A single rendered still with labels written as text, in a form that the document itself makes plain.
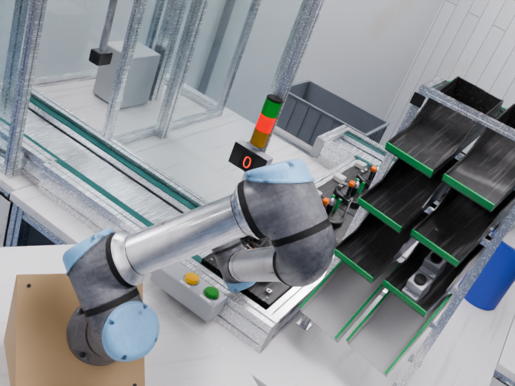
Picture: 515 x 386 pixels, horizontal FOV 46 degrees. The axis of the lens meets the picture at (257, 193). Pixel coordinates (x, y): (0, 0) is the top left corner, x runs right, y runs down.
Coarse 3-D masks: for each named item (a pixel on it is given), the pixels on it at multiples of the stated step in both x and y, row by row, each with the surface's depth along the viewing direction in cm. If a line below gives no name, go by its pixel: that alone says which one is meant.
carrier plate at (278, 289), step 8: (208, 256) 177; (208, 264) 175; (216, 264) 175; (216, 272) 174; (248, 288) 171; (256, 288) 172; (264, 288) 173; (272, 288) 175; (280, 288) 176; (288, 288) 177; (248, 296) 171; (256, 296) 169; (264, 296) 170; (272, 296) 171; (280, 296) 174; (264, 304) 168; (272, 304) 170
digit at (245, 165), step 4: (244, 152) 184; (248, 152) 183; (244, 156) 184; (248, 156) 183; (252, 156) 183; (256, 156) 182; (240, 160) 185; (244, 160) 184; (248, 160) 184; (252, 160) 183; (240, 164) 186; (244, 164) 185; (248, 164) 184; (252, 164) 183; (244, 168) 185; (248, 168) 185
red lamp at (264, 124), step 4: (260, 116) 178; (264, 116) 177; (260, 120) 178; (264, 120) 178; (268, 120) 177; (272, 120) 178; (256, 124) 180; (260, 124) 179; (264, 124) 178; (268, 124) 178; (272, 124) 179; (256, 128) 180; (260, 128) 179; (264, 128) 179; (268, 128) 179; (272, 128) 180; (264, 132) 179; (268, 132) 180
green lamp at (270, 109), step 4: (268, 100) 175; (264, 104) 177; (268, 104) 175; (272, 104) 175; (276, 104) 175; (280, 104) 176; (264, 108) 177; (268, 108) 176; (272, 108) 175; (276, 108) 176; (264, 112) 177; (268, 112) 176; (272, 112) 176; (276, 112) 177; (268, 116) 177; (272, 116) 177; (276, 116) 178
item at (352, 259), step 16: (368, 224) 166; (384, 224) 166; (416, 224) 166; (352, 240) 162; (368, 240) 162; (384, 240) 162; (400, 240) 163; (416, 240) 162; (336, 256) 158; (352, 256) 159; (368, 256) 159; (384, 256) 159; (400, 256) 159; (368, 272) 155
